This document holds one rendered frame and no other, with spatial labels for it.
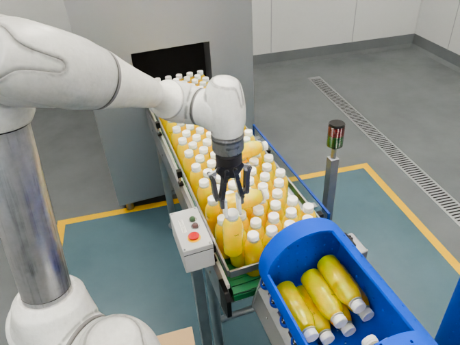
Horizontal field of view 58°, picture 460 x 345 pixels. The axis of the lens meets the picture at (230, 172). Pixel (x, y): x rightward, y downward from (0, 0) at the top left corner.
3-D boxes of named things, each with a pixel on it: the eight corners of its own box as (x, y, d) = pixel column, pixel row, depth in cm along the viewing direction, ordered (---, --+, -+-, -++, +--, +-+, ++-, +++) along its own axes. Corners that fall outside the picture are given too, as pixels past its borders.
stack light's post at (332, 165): (313, 325, 230) (331, 161, 166) (309, 319, 233) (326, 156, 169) (320, 322, 231) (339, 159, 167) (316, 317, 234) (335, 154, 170)
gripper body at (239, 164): (218, 160, 112) (220, 187, 117) (247, 153, 114) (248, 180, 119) (209, 146, 117) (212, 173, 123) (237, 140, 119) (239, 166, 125)
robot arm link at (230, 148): (248, 136, 110) (249, 155, 113) (237, 122, 117) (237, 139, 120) (216, 144, 108) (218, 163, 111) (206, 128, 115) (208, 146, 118)
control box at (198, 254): (186, 274, 135) (183, 251, 129) (172, 234, 151) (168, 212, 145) (215, 265, 138) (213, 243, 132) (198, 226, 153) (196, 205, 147)
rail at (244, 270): (230, 278, 139) (230, 272, 137) (229, 276, 140) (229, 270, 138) (335, 245, 149) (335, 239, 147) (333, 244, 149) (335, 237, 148)
